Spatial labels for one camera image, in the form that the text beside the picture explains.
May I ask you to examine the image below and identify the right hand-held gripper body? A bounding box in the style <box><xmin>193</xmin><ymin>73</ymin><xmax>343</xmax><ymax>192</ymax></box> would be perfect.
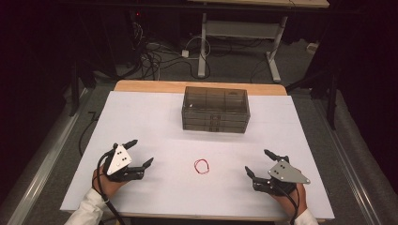
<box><xmin>253</xmin><ymin>156</ymin><xmax>312</xmax><ymax>197</ymax></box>

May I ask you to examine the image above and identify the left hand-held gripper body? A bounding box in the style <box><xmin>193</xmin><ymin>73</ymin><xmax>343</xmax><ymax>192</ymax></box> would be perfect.
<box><xmin>102</xmin><ymin>143</ymin><xmax>146</xmax><ymax>183</ymax></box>

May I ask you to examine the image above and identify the red rubber band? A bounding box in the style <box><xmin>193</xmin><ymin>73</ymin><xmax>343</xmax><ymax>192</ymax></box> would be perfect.
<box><xmin>193</xmin><ymin>158</ymin><xmax>210</xmax><ymax>175</ymax></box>

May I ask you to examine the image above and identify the clear plastic drawer cabinet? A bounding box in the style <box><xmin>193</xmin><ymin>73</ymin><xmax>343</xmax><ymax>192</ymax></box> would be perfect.
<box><xmin>181</xmin><ymin>85</ymin><xmax>252</xmax><ymax>135</ymax></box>

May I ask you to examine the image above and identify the person's left hand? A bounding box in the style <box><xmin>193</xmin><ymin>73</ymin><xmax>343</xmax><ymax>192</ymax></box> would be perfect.
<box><xmin>91</xmin><ymin>165</ymin><xmax>128</xmax><ymax>199</ymax></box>

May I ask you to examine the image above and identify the person's right hand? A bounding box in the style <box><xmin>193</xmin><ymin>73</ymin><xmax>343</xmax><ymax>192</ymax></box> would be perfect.
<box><xmin>271</xmin><ymin>183</ymin><xmax>308</xmax><ymax>218</ymax></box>

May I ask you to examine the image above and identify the white table sheet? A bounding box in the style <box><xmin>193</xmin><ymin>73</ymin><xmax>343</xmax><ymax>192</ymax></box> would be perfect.
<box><xmin>59</xmin><ymin>90</ymin><xmax>335</xmax><ymax>221</ymax></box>

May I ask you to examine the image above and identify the black metal stand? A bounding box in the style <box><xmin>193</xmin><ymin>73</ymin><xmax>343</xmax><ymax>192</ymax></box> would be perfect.
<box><xmin>284</xmin><ymin>67</ymin><xmax>341</xmax><ymax>131</ymax></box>

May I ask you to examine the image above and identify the small white box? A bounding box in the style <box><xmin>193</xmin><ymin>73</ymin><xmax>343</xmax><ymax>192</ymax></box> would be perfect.
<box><xmin>306</xmin><ymin>41</ymin><xmax>320</xmax><ymax>54</ymax></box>

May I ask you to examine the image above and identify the desk with white legs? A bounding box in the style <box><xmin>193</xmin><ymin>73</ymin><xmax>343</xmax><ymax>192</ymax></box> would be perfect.
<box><xmin>187</xmin><ymin>0</ymin><xmax>330</xmax><ymax>84</ymax></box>

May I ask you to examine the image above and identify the left hand-held gripper black cable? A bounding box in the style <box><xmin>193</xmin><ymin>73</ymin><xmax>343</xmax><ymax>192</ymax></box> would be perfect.
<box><xmin>96</xmin><ymin>146</ymin><xmax>127</xmax><ymax>225</ymax></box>

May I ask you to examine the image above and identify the hand-held gripper black cable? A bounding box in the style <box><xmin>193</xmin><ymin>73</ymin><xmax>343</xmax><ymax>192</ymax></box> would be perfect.
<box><xmin>273</xmin><ymin>180</ymin><xmax>300</xmax><ymax>225</ymax></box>
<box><xmin>96</xmin><ymin>146</ymin><xmax>127</xmax><ymax>225</ymax></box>

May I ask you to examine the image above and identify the right hand-held gripper black cable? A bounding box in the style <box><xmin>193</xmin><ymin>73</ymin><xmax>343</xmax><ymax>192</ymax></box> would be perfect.
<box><xmin>273</xmin><ymin>180</ymin><xmax>300</xmax><ymax>225</ymax></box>

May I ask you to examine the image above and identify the thin black floor cable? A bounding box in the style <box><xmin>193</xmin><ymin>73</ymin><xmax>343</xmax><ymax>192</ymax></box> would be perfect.
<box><xmin>78</xmin><ymin>111</ymin><xmax>100</xmax><ymax>158</ymax></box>

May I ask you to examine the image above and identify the metal floor rail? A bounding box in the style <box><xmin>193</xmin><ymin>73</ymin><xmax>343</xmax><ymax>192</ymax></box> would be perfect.
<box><xmin>0</xmin><ymin>88</ymin><xmax>91</xmax><ymax>225</ymax></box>
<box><xmin>312</xmin><ymin>98</ymin><xmax>383</xmax><ymax>225</ymax></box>

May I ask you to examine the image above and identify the tangle of black floor cables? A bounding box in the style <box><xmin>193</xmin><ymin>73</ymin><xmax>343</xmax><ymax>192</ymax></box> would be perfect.
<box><xmin>130</xmin><ymin>21</ymin><xmax>211</xmax><ymax>81</ymax></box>

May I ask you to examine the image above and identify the white adapter cable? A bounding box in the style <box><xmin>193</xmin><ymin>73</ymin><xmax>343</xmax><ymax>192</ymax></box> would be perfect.
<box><xmin>185</xmin><ymin>35</ymin><xmax>212</xmax><ymax>61</ymax></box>

